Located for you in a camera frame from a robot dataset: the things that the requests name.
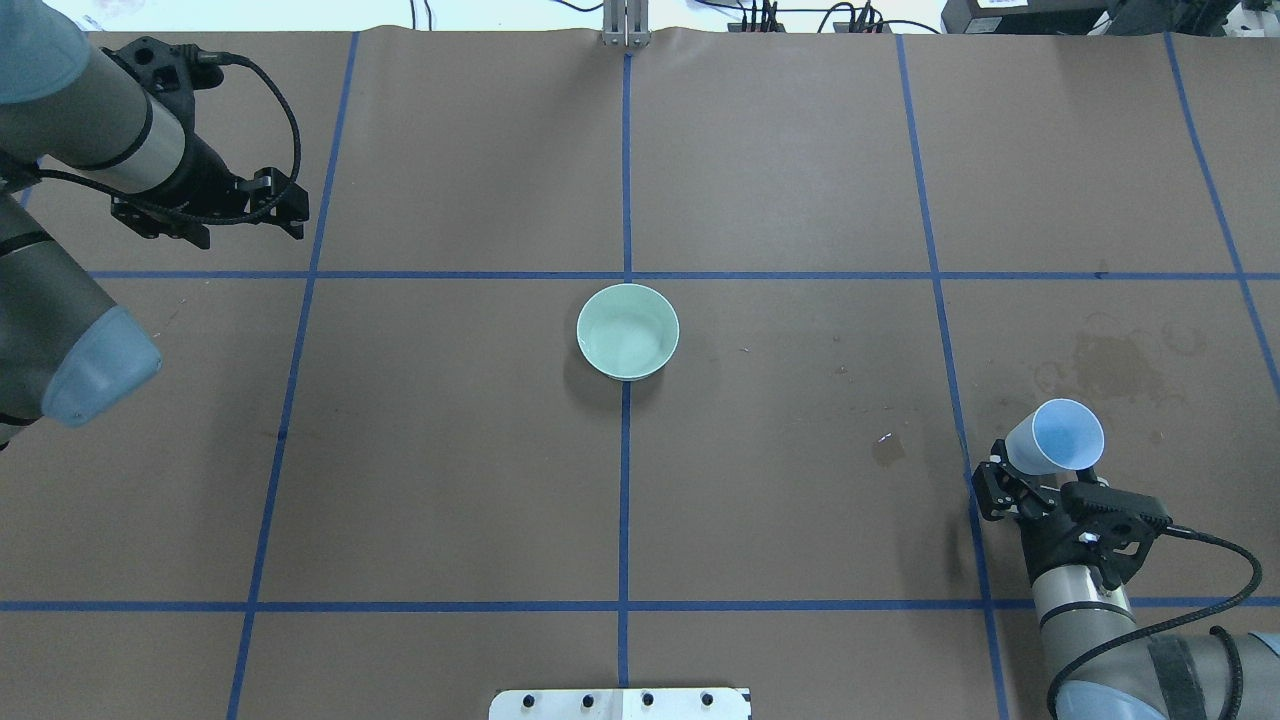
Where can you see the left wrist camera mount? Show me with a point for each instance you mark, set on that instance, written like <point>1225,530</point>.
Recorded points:
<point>172,73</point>

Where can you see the orange black usb hub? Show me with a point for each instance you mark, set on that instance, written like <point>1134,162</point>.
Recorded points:
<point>849,17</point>

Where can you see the aluminium frame post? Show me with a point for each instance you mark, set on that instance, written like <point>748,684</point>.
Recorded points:
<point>626,24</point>

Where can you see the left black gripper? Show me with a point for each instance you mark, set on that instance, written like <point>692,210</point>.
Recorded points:
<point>207,174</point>

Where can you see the green ceramic bowl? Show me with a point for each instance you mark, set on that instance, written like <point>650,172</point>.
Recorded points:
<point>628,331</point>

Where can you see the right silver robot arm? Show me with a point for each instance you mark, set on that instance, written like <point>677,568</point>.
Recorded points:
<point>1104,665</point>

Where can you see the light blue paper cup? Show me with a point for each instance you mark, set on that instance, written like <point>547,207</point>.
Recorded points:
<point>1060,435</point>

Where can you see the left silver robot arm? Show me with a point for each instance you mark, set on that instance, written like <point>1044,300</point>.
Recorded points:
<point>120,123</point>

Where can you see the black box with label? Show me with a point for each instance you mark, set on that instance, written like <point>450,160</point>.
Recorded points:
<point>1021,17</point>

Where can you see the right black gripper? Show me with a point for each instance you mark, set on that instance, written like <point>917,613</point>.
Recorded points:
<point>1047,545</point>

